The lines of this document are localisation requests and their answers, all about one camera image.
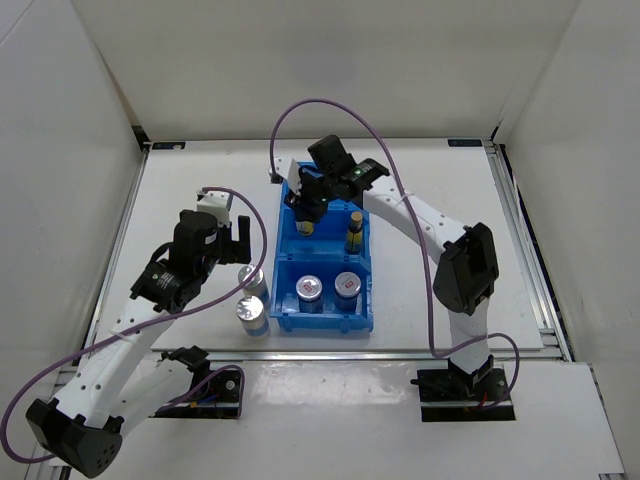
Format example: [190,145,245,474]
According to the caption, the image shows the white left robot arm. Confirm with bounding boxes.
[26,210,251,479]

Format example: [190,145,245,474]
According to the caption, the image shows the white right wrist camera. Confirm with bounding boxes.
[285,159,301,196]

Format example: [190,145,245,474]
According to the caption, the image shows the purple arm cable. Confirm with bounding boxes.
[0,186,269,462]
[268,98,521,411]

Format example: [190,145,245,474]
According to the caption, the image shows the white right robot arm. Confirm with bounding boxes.
[271,135,499,400]

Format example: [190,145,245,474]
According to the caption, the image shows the yellow label sauce bottle front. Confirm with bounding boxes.
[295,220,315,237]

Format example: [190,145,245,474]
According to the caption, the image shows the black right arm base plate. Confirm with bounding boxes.
[411,368,516,423]

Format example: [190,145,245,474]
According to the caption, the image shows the silver lid jar front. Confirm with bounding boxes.
[236,296,269,337]

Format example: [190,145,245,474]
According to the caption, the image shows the aluminium table edge rail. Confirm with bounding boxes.
[79,346,566,362]

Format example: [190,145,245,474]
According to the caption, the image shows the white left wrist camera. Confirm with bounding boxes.
[196,189,234,227]

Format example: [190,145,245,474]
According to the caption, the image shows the blue plastic divided bin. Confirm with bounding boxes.
[271,200,374,334]

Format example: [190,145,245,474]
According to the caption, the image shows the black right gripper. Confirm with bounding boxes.
[284,171,338,225]

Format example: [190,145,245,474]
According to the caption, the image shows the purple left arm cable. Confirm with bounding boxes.
[0,186,269,462]

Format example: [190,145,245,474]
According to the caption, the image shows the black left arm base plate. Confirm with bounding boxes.
[153,365,245,420]

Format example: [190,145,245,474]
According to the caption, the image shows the yellow label sauce bottle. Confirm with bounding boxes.
[345,211,364,255]
[295,220,315,237]

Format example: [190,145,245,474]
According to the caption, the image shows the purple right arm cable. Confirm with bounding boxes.
[268,98,521,411]

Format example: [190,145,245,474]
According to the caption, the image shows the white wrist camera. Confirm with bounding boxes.
[196,189,234,227]
[285,159,301,196]

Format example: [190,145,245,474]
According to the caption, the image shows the silver lid jar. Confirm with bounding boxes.
[236,296,269,337]
[237,264,270,307]

